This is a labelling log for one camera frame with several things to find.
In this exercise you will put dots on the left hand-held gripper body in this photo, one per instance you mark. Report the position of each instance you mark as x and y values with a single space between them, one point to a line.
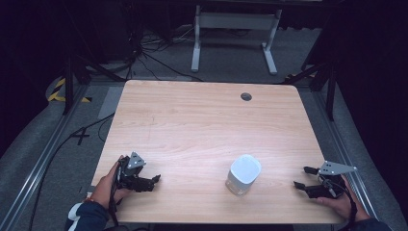
134 170

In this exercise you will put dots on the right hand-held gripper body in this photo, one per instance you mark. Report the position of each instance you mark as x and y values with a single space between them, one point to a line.
335 168

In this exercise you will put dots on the clear jar with white lid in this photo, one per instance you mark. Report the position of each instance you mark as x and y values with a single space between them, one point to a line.
243 173

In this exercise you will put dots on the person's left hand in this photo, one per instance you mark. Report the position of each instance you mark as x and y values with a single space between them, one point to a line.
105 189

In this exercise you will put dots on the person's right hand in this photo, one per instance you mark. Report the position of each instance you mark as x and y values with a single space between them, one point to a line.
344 205

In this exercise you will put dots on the black metal stand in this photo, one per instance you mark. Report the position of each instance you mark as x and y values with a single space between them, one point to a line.
330 86
68 83

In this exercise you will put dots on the yellow black floor tape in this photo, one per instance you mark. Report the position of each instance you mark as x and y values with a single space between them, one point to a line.
57 93

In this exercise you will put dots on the aluminium floor rail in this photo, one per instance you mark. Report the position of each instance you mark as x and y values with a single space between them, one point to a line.
35 170
344 144

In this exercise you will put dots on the white desk frame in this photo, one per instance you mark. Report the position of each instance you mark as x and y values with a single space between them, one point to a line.
235 20

